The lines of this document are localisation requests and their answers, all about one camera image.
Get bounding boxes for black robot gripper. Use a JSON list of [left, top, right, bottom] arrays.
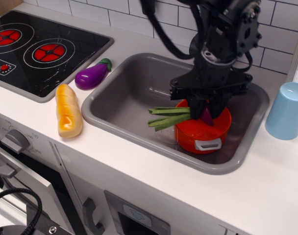
[[170, 49, 253, 120]]

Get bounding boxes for purple toy beet green leaves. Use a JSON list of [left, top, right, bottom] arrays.
[[147, 103, 214, 132]]

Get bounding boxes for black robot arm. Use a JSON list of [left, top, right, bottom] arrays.
[[141, 0, 262, 119]]

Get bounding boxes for grey plastic sink basin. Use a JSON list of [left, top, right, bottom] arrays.
[[81, 53, 269, 175]]

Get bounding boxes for black toy faucet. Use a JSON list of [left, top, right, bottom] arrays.
[[189, 33, 203, 57]]

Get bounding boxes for light blue plastic cup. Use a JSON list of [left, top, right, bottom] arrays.
[[265, 82, 298, 140]]

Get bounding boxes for purple toy eggplant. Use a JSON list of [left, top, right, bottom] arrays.
[[75, 58, 112, 90]]

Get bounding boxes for yellow toy bread loaf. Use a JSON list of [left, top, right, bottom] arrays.
[[55, 84, 83, 138]]

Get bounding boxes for black toy stovetop red burners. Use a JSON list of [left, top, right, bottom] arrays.
[[0, 11, 114, 103]]

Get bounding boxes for grey oven dial knob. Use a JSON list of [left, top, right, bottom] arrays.
[[1, 129, 30, 154]]

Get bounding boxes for orange toy pot grey handles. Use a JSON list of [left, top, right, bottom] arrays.
[[174, 103, 232, 154]]

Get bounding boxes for grey cabinet door handle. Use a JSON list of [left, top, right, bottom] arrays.
[[82, 198, 105, 235]]

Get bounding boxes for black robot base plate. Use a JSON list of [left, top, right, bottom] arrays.
[[0, 203, 74, 235]]

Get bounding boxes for grey oven door handle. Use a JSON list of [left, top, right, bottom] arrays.
[[0, 162, 19, 179]]

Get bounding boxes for black braided cable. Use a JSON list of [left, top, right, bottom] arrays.
[[0, 188, 43, 235]]

